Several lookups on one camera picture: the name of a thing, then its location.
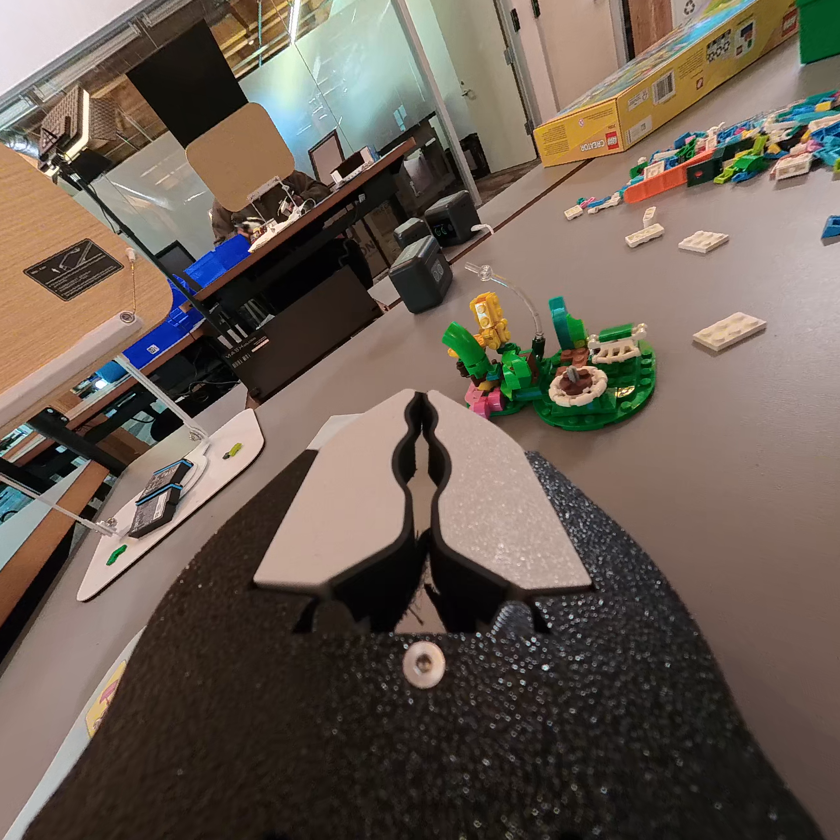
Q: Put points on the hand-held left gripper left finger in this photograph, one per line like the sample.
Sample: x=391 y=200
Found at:
x=341 y=499

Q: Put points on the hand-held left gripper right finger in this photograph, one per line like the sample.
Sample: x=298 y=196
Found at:
x=505 y=512

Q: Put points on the green lego garden model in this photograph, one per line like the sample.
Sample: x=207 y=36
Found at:
x=590 y=408

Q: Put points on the small green lego piece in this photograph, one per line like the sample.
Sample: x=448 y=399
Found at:
x=117 y=554

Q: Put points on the long white lego plate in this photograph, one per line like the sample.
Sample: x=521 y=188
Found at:
x=728 y=331

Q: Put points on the lego instruction booklet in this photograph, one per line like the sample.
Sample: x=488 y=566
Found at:
x=105 y=709

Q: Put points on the short white lego plate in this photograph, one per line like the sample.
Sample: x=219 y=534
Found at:
x=703 y=241

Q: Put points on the yellow lego set box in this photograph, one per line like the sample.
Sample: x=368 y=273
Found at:
x=590 y=131

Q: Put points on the blue lego wedge piece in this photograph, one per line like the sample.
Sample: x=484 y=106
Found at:
x=832 y=227

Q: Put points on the pile of loose lego pieces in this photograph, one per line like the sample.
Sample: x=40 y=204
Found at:
x=748 y=151

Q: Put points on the black equipment case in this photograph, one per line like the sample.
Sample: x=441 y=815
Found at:
x=308 y=334

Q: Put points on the dark grey power station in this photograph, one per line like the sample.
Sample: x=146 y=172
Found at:
x=408 y=231
x=420 y=279
x=456 y=220

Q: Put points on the blue plastic bin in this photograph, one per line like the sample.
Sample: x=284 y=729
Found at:
x=216 y=262
x=157 y=344

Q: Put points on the dark wooden desk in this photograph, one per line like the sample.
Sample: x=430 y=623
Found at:
x=295 y=243

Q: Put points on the cardboard box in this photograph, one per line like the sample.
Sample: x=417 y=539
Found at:
x=377 y=229

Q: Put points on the brown wooden desk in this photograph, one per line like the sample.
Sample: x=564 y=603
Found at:
x=52 y=525

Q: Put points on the white angled brick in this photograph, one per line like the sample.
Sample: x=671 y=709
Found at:
x=643 y=235

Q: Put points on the white open box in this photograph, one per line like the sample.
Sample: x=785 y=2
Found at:
x=354 y=167

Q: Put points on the dark framed white panel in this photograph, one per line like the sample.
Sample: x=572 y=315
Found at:
x=325 y=157

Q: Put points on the black panel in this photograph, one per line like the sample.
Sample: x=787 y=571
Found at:
x=177 y=79

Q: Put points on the studio light with grid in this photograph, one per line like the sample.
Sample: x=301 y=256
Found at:
x=69 y=124

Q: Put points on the black camera battery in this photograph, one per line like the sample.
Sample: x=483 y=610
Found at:
x=152 y=517
x=167 y=478

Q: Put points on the wooden support post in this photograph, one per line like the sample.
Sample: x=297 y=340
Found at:
x=656 y=26

